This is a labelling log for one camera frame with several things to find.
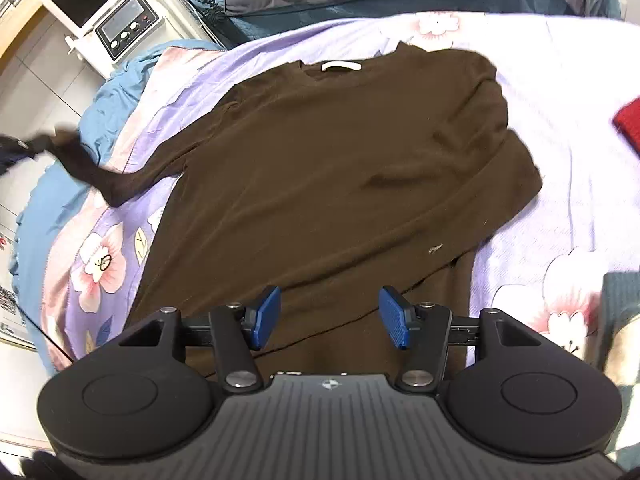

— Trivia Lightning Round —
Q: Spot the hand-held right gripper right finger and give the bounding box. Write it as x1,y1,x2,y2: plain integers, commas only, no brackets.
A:
378,286,543,392

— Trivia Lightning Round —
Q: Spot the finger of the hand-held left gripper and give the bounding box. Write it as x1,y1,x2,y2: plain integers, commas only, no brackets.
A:
0,136,43,177

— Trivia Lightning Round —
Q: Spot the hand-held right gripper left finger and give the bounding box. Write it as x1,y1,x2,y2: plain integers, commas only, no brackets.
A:
119,286,282,393

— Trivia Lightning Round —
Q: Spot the dark brown sweater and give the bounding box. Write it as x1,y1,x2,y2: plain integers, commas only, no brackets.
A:
35,42,545,377

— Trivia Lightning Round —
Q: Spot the blue quilt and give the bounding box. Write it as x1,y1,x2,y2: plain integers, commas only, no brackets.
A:
10,40,226,376

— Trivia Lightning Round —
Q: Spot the white machine with knobs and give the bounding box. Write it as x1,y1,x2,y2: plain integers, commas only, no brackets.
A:
65,0,223,78

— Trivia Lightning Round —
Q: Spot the green checkered knit sweater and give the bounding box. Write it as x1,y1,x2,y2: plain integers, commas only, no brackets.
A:
595,270,640,466

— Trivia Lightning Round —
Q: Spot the purple floral bed sheet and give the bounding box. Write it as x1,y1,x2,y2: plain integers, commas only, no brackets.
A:
40,10,640,376

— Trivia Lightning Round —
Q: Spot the red knit garment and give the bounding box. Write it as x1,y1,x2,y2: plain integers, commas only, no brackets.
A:
613,94,640,157

